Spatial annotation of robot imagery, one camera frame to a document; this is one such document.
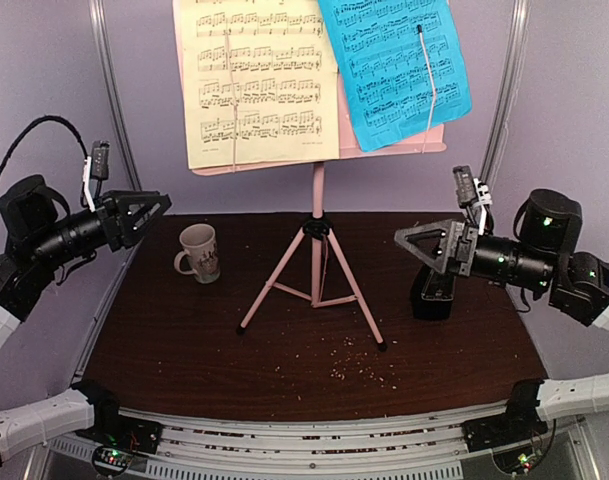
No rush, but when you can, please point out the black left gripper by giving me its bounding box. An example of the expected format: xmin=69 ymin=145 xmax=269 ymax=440
xmin=30 ymin=188 xmax=171 ymax=269

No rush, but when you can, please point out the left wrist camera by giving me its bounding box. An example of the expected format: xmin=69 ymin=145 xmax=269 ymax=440
xmin=81 ymin=140 xmax=110 ymax=212

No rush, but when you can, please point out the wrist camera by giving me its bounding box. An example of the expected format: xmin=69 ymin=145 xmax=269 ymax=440
xmin=452 ymin=165 xmax=494 ymax=235
xmin=81 ymin=140 xmax=110 ymax=212

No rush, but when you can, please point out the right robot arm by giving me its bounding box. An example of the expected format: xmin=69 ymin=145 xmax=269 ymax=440
xmin=394 ymin=188 xmax=609 ymax=442

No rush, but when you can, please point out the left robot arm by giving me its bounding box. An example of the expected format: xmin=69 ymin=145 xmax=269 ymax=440
xmin=0 ymin=174 xmax=171 ymax=468

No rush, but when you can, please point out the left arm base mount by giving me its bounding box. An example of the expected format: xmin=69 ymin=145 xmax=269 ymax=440
xmin=75 ymin=410 xmax=163 ymax=454

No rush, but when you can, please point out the pink music stand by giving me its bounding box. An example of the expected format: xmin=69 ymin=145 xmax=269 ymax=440
xmin=172 ymin=0 xmax=446 ymax=352

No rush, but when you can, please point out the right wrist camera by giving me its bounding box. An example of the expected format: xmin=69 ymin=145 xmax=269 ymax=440
xmin=452 ymin=165 xmax=494 ymax=235

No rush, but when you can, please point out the blue sheet music page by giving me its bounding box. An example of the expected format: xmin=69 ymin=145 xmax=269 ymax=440
xmin=319 ymin=0 xmax=472 ymax=152

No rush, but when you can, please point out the left black cable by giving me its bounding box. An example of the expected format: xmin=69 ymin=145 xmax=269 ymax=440
xmin=0 ymin=115 xmax=90 ymax=261

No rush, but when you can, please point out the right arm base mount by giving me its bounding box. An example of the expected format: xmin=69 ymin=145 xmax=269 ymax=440
xmin=461 ymin=413 xmax=548 ymax=453

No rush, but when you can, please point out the white ceramic mug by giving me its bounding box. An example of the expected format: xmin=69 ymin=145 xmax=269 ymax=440
xmin=173 ymin=223 xmax=221 ymax=284

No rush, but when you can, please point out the aluminium front rail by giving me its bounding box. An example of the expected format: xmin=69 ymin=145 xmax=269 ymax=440
xmin=38 ymin=399 xmax=600 ymax=480

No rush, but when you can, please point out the black metronome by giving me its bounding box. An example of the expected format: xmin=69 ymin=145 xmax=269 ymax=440
xmin=410 ymin=265 xmax=455 ymax=321

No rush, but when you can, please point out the yellow sheet music page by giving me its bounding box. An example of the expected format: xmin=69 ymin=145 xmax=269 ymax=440
xmin=172 ymin=0 xmax=341 ymax=170

